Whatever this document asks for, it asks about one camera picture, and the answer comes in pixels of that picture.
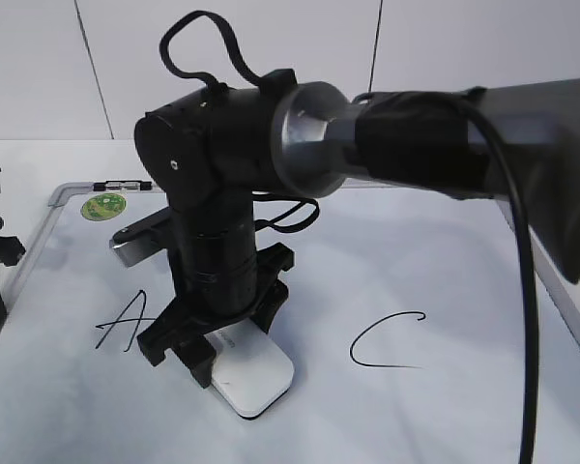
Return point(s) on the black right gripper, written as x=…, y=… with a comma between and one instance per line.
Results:
x=208, y=302

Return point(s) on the white board eraser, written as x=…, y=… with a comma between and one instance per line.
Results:
x=250, y=371

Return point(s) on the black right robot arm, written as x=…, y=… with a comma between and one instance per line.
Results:
x=217, y=151

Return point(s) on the round green magnet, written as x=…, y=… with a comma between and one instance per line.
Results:
x=103, y=207

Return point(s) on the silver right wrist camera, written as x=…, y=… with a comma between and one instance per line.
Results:
x=144, y=238

